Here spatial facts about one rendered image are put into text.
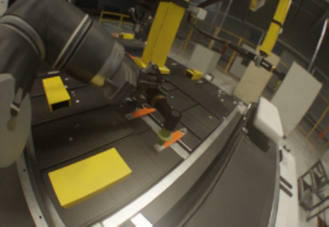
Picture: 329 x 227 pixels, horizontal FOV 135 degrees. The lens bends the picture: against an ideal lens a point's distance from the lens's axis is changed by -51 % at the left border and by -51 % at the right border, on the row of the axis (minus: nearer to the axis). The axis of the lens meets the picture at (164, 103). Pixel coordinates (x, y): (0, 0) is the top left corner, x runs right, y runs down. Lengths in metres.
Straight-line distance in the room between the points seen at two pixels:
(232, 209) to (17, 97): 0.35
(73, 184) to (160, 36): 0.38
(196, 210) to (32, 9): 0.36
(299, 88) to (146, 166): 4.64
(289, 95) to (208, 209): 4.57
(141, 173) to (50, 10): 0.35
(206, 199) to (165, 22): 0.38
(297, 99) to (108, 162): 4.75
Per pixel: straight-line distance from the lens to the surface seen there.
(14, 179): 0.54
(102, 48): 0.23
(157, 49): 0.37
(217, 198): 0.26
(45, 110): 0.48
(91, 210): 0.30
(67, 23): 0.22
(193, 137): 0.50
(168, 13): 0.36
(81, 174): 0.30
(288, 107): 4.78
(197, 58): 4.97
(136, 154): 0.37
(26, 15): 0.21
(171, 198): 0.35
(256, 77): 4.67
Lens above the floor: 1.30
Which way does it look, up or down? 31 degrees down
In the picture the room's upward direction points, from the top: 22 degrees clockwise
